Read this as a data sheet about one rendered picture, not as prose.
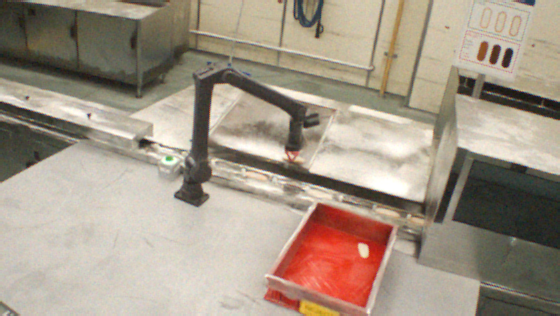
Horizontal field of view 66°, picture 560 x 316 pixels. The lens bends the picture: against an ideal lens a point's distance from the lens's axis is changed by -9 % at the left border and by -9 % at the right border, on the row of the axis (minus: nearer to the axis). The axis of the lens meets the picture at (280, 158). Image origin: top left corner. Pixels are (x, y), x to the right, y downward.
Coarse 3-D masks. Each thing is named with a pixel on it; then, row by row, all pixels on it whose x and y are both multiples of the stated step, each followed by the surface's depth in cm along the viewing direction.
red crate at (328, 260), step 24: (312, 240) 170; (336, 240) 171; (360, 240) 173; (288, 264) 157; (312, 264) 159; (336, 264) 160; (360, 264) 161; (312, 288) 149; (336, 288) 150; (360, 288) 151
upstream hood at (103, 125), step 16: (0, 96) 220; (16, 96) 222; (32, 96) 224; (48, 96) 226; (16, 112) 216; (32, 112) 212; (48, 112) 211; (64, 112) 212; (80, 112) 214; (96, 112) 216; (64, 128) 209; (80, 128) 206; (96, 128) 203; (112, 128) 204; (128, 128) 206; (144, 128) 208; (128, 144) 201
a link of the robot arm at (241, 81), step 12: (228, 72) 159; (240, 72) 167; (228, 84) 166; (240, 84) 167; (252, 84) 170; (264, 84) 176; (264, 96) 176; (276, 96) 179; (288, 96) 185; (288, 108) 183
